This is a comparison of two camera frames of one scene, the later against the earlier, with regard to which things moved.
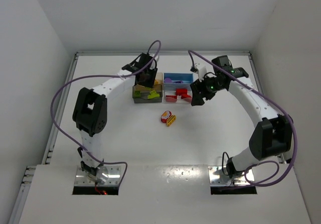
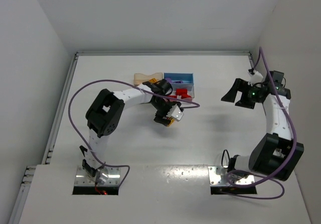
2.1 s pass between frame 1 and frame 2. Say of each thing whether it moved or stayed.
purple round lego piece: stayed
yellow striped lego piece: stayed
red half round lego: stayed
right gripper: moved
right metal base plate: stayed
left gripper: moved
